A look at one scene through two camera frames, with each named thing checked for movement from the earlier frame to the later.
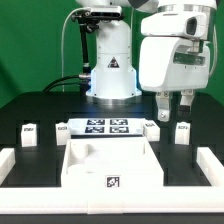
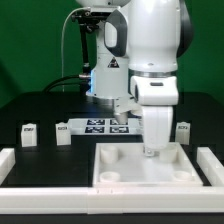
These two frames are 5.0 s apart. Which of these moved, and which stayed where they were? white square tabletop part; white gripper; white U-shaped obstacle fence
Moved: white square tabletop part; white gripper
Stayed: white U-shaped obstacle fence
